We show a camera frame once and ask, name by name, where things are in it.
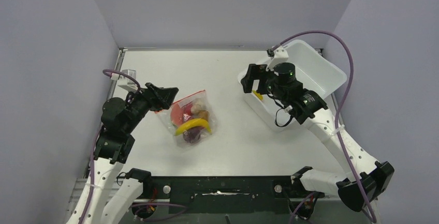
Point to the red chili pepper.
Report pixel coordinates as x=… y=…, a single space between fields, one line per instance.
x=187 y=113

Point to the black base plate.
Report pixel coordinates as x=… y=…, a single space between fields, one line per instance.
x=221 y=195

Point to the beige ginger piece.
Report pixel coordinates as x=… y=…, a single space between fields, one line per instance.
x=197 y=106

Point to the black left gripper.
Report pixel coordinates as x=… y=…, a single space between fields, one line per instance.
x=157 y=97

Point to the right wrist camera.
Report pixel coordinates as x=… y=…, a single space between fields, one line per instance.
x=276 y=56

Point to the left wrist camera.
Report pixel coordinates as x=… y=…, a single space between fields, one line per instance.
x=127 y=83

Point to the yellow star fruit slice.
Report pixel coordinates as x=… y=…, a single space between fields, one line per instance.
x=258 y=95

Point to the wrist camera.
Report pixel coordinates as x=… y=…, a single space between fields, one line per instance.
x=127 y=83
x=276 y=56

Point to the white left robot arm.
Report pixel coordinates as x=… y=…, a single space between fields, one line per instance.
x=111 y=149

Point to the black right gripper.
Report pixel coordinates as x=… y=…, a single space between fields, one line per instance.
x=255 y=72

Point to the watermelon slice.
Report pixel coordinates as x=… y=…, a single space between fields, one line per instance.
x=177 y=115

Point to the clear zip top bag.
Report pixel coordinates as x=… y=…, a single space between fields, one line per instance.
x=164 y=117

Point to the white plastic tub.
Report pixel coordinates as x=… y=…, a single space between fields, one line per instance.
x=314 y=71

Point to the purple onion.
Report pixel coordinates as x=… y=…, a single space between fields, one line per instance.
x=192 y=135

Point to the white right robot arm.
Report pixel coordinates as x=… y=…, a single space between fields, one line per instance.
x=364 y=177

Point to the yellow banana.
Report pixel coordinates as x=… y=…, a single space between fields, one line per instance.
x=197 y=122

